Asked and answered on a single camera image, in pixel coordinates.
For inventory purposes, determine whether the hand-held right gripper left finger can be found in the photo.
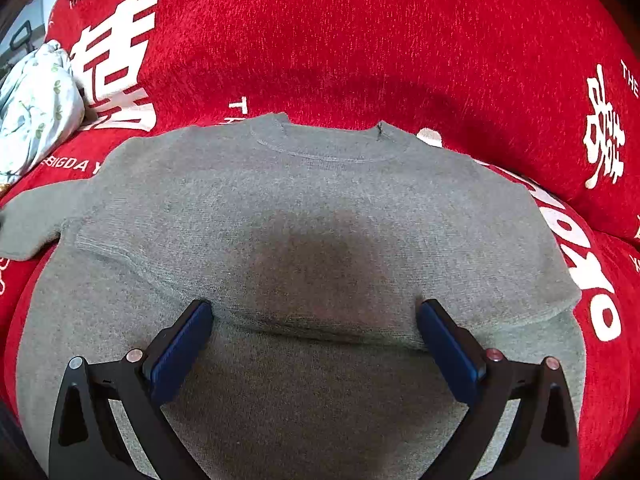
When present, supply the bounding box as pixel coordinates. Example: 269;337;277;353
47;299;216;480

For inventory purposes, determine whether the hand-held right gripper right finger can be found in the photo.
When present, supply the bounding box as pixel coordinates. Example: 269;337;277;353
416;298;582;480

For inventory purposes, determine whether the grey knitted sweater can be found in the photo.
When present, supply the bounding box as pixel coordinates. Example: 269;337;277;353
0;112;587;480

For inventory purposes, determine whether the pale floral cloth bundle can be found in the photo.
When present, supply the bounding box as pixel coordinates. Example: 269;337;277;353
0;40;87;187

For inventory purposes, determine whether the red printed sofa cover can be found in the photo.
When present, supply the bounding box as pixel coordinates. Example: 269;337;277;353
0;0;640;480

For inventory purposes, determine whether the black metal frame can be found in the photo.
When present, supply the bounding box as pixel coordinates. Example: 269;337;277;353
10;22;34;55

